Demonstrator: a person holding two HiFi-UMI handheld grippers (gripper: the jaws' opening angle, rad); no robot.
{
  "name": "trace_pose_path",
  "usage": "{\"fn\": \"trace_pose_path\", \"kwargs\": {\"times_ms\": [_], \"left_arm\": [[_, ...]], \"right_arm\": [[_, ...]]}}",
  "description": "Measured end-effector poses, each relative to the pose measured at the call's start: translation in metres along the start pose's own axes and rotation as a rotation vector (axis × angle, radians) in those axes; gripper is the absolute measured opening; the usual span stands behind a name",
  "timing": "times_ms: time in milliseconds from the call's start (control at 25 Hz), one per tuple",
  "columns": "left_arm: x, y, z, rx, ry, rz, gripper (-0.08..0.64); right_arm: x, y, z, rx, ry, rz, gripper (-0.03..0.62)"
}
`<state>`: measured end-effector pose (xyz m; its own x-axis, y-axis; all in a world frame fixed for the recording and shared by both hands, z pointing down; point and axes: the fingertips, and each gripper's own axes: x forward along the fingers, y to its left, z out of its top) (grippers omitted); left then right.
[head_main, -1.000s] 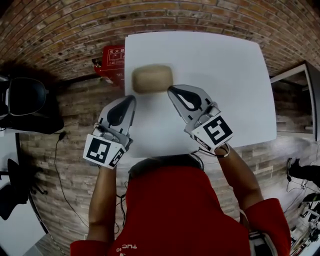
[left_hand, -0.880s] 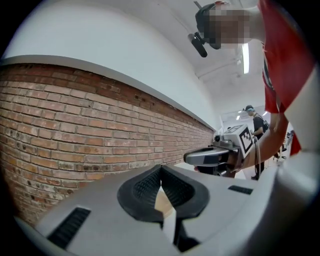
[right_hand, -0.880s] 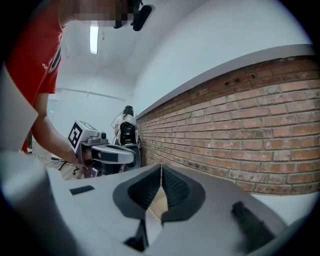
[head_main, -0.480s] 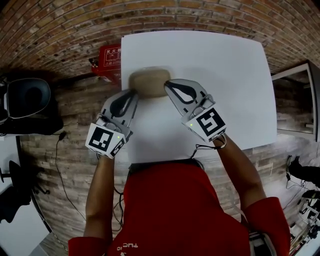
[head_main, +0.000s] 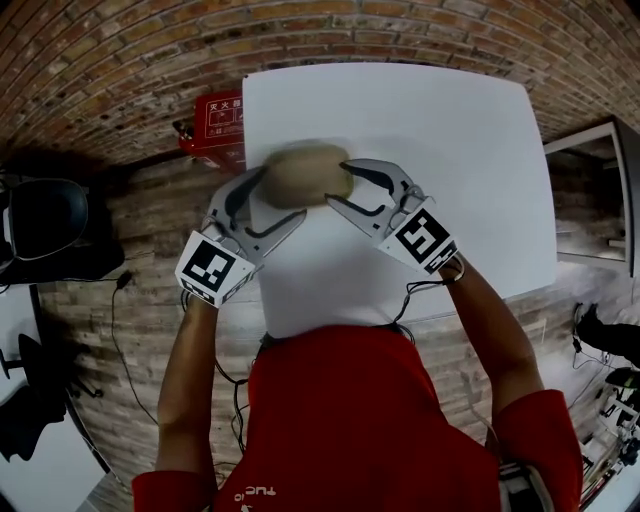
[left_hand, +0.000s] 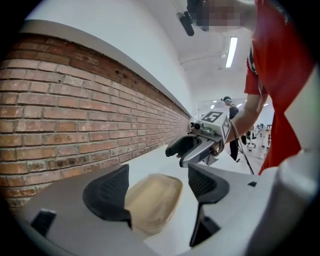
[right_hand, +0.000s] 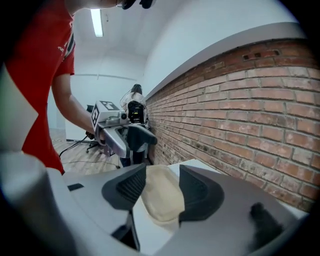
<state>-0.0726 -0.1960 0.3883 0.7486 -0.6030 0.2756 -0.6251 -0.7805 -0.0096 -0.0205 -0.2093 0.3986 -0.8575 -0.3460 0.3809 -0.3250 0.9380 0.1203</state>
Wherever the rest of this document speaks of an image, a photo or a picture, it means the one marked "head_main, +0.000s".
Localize person's left forearm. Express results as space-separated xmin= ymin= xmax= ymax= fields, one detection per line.
xmin=155 ymin=293 xmax=222 ymax=474

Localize grey waist device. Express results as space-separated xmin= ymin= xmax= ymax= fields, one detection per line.
xmin=498 ymin=461 xmax=554 ymax=512

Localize white desk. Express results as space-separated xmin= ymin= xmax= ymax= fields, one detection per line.
xmin=0 ymin=283 xmax=112 ymax=512

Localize red fire extinguisher box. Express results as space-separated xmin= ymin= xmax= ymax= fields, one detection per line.
xmin=178 ymin=92 xmax=247 ymax=170

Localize black bag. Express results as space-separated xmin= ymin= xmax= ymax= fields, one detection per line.
xmin=573 ymin=301 xmax=640 ymax=362

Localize black floor cable with plug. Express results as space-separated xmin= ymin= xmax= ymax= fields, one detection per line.
xmin=110 ymin=271 xmax=162 ymax=427

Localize tan rounded object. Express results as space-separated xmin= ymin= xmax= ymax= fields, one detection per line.
xmin=259 ymin=141 xmax=357 ymax=210

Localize black office chair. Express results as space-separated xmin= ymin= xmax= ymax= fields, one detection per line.
xmin=0 ymin=176 xmax=126 ymax=287

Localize pile of devices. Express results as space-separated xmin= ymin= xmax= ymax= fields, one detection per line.
xmin=592 ymin=366 xmax=640 ymax=454

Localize metal framed glass cabinet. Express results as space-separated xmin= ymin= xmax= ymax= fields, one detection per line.
xmin=542 ymin=116 xmax=640 ymax=280

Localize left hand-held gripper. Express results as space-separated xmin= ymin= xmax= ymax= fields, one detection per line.
xmin=174 ymin=166 xmax=308 ymax=308

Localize person in red shirt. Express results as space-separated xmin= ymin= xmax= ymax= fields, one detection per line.
xmin=131 ymin=323 xmax=585 ymax=512

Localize person's right forearm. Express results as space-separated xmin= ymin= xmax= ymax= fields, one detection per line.
xmin=438 ymin=257 xmax=547 ymax=439

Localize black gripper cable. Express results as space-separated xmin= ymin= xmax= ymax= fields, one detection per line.
xmin=392 ymin=277 xmax=449 ymax=331

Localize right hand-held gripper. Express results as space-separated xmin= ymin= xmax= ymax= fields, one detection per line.
xmin=324 ymin=158 xmax=459 ymax=276

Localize black body cables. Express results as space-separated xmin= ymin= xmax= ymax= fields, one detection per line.
xmin=213 ymin=335 xmax=266 ymax=471

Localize white table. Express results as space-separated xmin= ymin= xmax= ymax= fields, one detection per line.
xmin=241 ymin=62 xmax=558 ymax=337

